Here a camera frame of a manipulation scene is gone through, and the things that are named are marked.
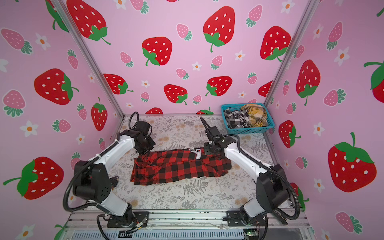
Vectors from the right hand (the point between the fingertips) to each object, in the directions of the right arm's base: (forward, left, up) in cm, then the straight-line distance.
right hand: (207, 148), depth 87 cm
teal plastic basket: (+23, -27, -7) cm, 36 cm away
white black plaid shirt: (+29, -19, -3) cm, 35 cm away
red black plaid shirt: (-11, +34, -10) cm, 37 cm away
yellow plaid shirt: (+35, -34, -2) cm, 49 cm away
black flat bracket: (-29, -40, -12) cm, 51 cm away
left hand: (-2, +33, -1) cm, 33 cm away
